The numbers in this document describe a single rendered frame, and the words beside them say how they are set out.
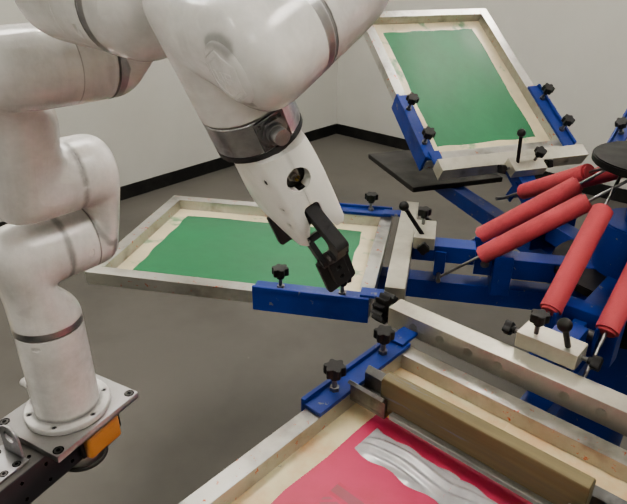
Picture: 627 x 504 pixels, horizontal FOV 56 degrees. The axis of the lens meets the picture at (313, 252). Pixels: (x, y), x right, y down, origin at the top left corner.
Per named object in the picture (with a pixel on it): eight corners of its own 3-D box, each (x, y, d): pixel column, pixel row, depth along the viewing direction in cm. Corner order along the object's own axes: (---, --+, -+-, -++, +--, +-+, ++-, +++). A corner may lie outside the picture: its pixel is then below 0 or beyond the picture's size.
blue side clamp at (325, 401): (320, 438, 112) (320, 409, 109) (301, 425, 115) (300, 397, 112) (409, 365, 132) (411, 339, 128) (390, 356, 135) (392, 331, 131)
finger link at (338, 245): (340, 219, 46) (355, 262, 50) (288, 174, 51) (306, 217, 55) (328, 227, 45) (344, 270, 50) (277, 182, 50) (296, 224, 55)
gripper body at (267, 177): (324, 116, 44) (359, 218, 52) (261, 77, 51) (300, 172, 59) (243, 170, 43) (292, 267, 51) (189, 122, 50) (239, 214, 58)
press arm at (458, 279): (196, 273, 185) (195, 256, 182) (203, 264, 190) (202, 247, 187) (620, 320, 161) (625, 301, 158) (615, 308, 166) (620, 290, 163)
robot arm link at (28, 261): (-7, 327, 83) (-38, 224, 76) (78, 291, 92) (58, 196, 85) (25, 355, 77) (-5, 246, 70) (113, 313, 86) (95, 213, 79)
